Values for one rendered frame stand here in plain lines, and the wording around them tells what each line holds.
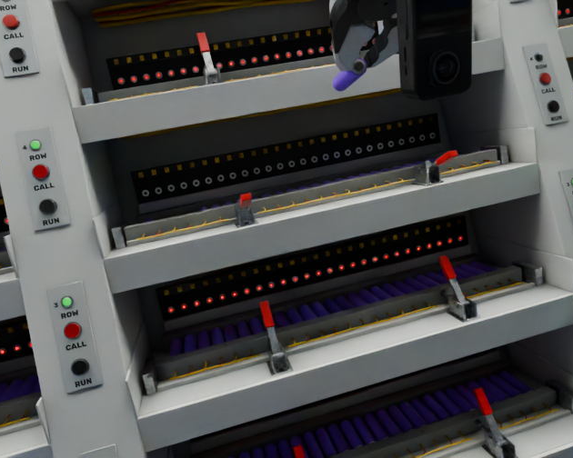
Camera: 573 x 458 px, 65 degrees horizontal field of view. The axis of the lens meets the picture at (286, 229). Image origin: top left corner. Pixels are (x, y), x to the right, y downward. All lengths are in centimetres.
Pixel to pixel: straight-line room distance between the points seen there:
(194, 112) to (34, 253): 26
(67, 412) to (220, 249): 25
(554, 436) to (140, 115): 71
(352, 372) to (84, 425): 32
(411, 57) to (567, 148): 47
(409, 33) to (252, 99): 32
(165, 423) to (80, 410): 10
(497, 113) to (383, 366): 43
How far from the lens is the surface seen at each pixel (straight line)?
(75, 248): 59
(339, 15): 39
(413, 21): 34
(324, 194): 64
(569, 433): 79
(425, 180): 66
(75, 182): 60
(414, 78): 34
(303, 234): 59
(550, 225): 75
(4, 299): 62
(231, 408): 59
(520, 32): 80
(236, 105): 62
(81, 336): 59
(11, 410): 70
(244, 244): 57
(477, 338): 67
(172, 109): 61
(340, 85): 52
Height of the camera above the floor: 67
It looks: 4 degrees up
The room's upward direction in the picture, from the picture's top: 14 degrees counter-clockwise
